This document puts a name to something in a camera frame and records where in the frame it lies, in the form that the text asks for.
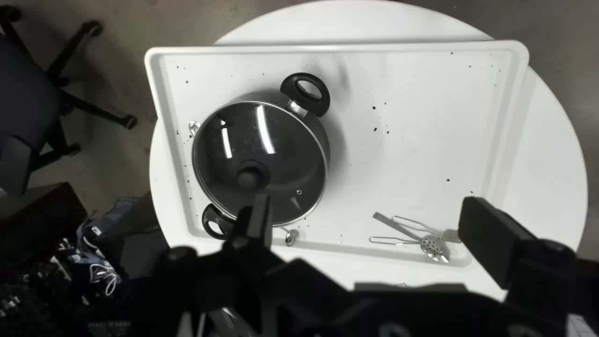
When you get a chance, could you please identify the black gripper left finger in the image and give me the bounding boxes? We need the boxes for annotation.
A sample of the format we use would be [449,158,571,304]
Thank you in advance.
[230,192,277,252]

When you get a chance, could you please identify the small round metal piece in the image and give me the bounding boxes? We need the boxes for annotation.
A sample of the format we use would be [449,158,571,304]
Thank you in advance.
[279,227,301,248]

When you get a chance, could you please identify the white rectangular tray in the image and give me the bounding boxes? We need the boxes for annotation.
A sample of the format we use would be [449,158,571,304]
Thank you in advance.
[144,40,531,270]

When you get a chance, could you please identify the glass lid with black knob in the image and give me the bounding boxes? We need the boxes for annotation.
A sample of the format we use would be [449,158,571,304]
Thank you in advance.
[191,102,327,222]

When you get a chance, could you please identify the black office chair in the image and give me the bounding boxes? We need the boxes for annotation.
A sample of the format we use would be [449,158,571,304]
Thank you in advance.
[0,7,138,197]

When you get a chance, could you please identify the black pot with handles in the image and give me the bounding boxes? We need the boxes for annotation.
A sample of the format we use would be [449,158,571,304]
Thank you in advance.
[189,72,333,242]

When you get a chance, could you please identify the small metal spoon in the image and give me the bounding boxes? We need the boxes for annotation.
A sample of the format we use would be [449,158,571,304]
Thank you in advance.
[368,211,453,265]

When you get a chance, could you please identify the dark box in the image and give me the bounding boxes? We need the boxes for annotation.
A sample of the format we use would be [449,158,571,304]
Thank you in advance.
[0,182,90,269]

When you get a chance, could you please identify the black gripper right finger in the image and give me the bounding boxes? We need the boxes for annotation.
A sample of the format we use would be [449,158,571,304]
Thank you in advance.
[458,196,539,293]

